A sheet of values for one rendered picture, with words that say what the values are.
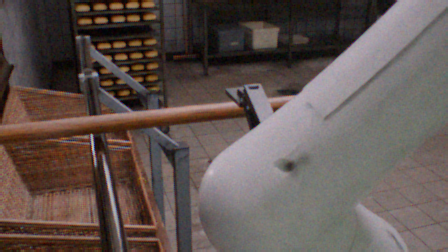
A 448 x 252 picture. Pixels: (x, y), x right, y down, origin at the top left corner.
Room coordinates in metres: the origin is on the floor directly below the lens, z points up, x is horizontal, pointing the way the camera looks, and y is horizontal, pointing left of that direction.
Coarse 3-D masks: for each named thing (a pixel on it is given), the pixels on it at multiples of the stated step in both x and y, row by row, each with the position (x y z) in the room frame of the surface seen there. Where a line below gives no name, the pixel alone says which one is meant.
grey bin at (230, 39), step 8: (208, 24) 5.69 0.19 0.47; (216, 24) 5.71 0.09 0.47; (224, 24) 5.71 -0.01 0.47; (232, 24) 5.71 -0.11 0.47; (208, 32) 5.66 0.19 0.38; (216, 32) 5.30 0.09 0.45; (224, 32) 5.27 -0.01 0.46; (232, 32) 5.30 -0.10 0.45; (240, 32) 5.33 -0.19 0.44; (216, 40) 5.34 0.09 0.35; (224, 40) 5.28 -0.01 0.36; (232, 40) 5.31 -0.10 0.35; (240, 40) 5.34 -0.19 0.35; (216, 48) 5.35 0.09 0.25; (224, 48) 5.29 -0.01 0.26; (232, 48) 5.32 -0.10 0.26; (240, 48) 5.35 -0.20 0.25
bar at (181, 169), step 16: (80, 48) 1.35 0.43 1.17; (112, 64) 1.54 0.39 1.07; (80, 80) 1.05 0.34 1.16; (96, 80) 1.06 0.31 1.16; (128, 80) 1.56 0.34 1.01; (96, 96) 0.90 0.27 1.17; (144, 96) 1.57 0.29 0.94; (96, 112) 0.80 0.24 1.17; (128, 112) 1.08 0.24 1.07; (96, 144) 0.66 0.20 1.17; (160, 144) 1.11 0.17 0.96; (176, 144) 1.13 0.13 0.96; (96, 160) 0.60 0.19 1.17; (160, 160) 1.58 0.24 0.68; (176, 160) 1.11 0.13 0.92; (96, 176) 0.56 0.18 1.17; (112, 176) 0.56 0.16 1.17; (160, 176) 1.58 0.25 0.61; (176, 176) 1.11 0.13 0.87; (96, 192) 0.52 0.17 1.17; (112, 192) 0.51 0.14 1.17; (160, 192) 1.57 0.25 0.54; (176, 192) 1.11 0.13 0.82; (112, 208) 0.47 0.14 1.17; (160, 208) 1.57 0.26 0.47; (176, 208) 1.12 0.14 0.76; (112, 224) 0.44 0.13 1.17; (176, 224) 1.13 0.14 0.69; (112, 240) 0.41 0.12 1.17; (176, 240) 1.14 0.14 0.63
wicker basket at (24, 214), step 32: (0, 160) 1.34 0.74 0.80; (32, 160) 1.47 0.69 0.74; (64, 160) 1.50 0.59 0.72; (0, 192) 1.21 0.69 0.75; (32, 192) 1.46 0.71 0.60; (64, 192) 1.49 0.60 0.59; (128, 192) 1.49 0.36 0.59; (0, 224) 0.94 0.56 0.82; (32, 224) 0.97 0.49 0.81; (64, 224) 0.99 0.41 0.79; (96, 224) 1.02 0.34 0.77; (128, 224) 1.05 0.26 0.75
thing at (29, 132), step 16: (288, 96) 0.80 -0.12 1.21; (144, 112) 0.71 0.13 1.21; (160, 112) 0.72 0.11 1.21; (176, 112) 0.72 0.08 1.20; (192, 112) 0.73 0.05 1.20; (208, 112) 0.74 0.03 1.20; (224, 112) 0.74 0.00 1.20; (240, 112) 0.75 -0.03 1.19; (0, 128) 0.64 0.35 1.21; (16, 128) 0.65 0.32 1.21; (32, 128) 0.65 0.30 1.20; (48, 128) 0.66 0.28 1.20; (64, 128) 0.66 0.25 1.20; (80, 128) 0.67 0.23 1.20; (96, 128) 0.68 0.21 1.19; (112, 128) 0.69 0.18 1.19; (128, 128) 0.70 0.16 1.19; (144, 128) 0.71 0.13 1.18; (0, 144) 0.64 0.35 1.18
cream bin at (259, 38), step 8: (240, 24) 5.74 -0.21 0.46; (248, 24) 5.88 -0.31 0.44; (256, 24) 5.91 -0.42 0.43; (264, 24) 5.90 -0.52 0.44; (248, 32) 5.51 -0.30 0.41; (256, 32) 5.39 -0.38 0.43; (264, 32) 5.43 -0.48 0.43; (272, 32) 5.46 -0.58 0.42; (248, 40) 5.51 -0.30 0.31; (256, 40) 5.40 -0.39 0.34; (264, 40) 5.43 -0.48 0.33; (272, 40) 5.47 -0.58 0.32; (256, 48) 5.40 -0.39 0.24
